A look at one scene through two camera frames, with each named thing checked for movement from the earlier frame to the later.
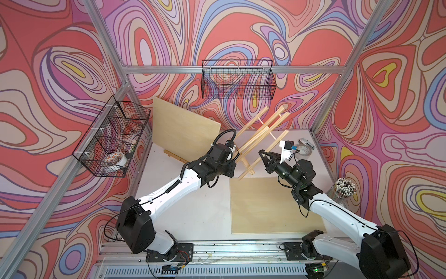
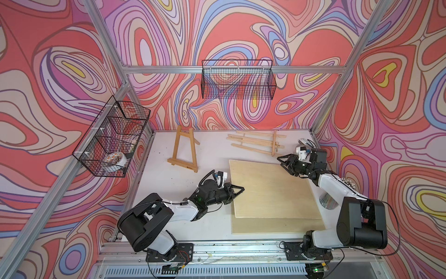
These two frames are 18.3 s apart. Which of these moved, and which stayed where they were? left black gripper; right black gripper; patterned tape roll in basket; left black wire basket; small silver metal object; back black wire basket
Moved: right black gripper; left black gripper
Stayed: back black wire basket; patterned tape roll in basket; left black wire basket; small silver metal object
